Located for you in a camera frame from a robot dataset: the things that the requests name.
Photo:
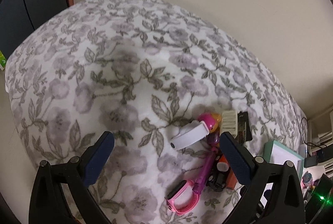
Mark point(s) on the cream ribbed comb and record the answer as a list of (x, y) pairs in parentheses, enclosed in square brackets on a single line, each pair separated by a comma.
[(229, 121)]

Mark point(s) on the purple lighter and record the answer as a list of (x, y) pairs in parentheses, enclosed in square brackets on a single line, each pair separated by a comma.
[(205, 172)]

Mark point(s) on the white shelf unit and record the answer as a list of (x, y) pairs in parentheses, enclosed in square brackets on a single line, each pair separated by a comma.
[(322, 133)]

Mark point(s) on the green carton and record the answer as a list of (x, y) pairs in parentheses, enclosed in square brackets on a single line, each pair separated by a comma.
[(2, 60)]

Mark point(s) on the colourful round sticker item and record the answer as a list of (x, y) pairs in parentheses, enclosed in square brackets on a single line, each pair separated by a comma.
[(308, 178)]

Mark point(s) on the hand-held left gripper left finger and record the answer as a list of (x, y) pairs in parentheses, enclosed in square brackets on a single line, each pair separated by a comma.
[(100, 159)]

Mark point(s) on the teal shallow box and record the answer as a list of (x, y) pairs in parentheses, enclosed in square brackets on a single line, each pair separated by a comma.
[(282, 156)]

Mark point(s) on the black device with green light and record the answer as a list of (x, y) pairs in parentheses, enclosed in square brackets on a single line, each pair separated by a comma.
[(321, 198)]

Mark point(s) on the orange toy car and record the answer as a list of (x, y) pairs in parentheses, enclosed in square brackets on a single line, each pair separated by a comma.
[(218, 177)]

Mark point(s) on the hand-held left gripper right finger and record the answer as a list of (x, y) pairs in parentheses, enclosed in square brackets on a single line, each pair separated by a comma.
[(234, 159)]

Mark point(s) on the dark blue panel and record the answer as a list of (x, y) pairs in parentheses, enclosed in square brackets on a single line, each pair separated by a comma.
[(46, 5)]

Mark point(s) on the pink dog toy figure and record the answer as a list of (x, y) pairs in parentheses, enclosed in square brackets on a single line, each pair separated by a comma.
[(206, 120)]

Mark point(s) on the floral printed blanket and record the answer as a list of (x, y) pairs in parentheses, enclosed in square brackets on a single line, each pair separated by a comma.
[(104, 70)]

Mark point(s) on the black and gold box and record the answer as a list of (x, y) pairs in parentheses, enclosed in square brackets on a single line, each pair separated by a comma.
[(244, 130)]

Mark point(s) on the pink smartwatch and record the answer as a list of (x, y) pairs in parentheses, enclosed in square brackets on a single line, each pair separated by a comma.
[(177, 189)]

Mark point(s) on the white charger plug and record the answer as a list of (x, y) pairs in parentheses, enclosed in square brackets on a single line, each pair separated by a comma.
[(190, 135)]

